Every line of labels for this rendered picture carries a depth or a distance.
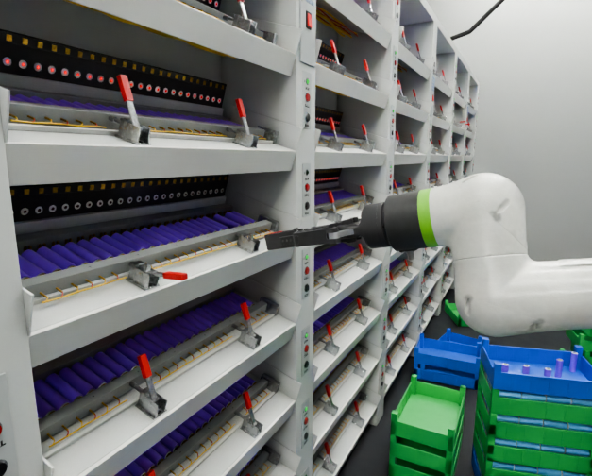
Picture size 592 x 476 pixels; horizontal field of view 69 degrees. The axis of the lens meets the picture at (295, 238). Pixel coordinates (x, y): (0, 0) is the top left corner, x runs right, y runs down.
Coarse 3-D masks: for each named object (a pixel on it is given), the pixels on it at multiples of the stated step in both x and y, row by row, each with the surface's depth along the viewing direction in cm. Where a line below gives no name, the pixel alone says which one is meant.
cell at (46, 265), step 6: (24, 252) 57; (30, 252) 57; (30, 258) 57; (36, 258) 57; (42, 258) 57; (36, 264) 56; (42, 264) 56; (48, 264) 56; (54, 264) 56; (48, 270) 55; (54, 270) 55
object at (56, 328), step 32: (32, 224) 62; (64, 224) 66; (288, 224) 98; (224, 256) 79; (256, 256) 84; (288, 256) 97; (96, 288) 57; (128, 288) 60; (160, 288) 62; (192, 288) 69; (32, 320) 48; (64, 320) 49; (96, 320) 53; (128, 320) 58; (32, 352) 47; (64, 352) 51
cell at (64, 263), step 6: (42, 246) 60; (36, 252) 59; (42, 252) 59; (48, 252) 59; (54, 252) 59; (48, 258) 58; (54, 258) 58; (60, 258) 58; (60, 264) 57; (66, 264) 57; (72, 264) 57
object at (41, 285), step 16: (256, 224) 93; (192, 240) 75; (208, 240) 78; (224, 240) 83; (128, 256) 63; (144, 256) 65; (160, 256) 68; (176, 256) 71; (192, 256) 73; (64, 272) 54; (80, 272) 55; (96, 272) 58; (112, 272) 60; (32, 288) 50; (48, 288) 52; (64, 288) 54
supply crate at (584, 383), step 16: (496, 352) 145; (512, 352) 144; (528, 352) 143; (544, 352) 142; (560, 352) 140; (496, 368) 127; (512, 368) 139; (544, 368) 139; (576, 368) 139; (496, 384) 127; (512, 384) 126; (528, 384) 125; (544, 384) 124; (560, 384) 123; (576, 384) 122
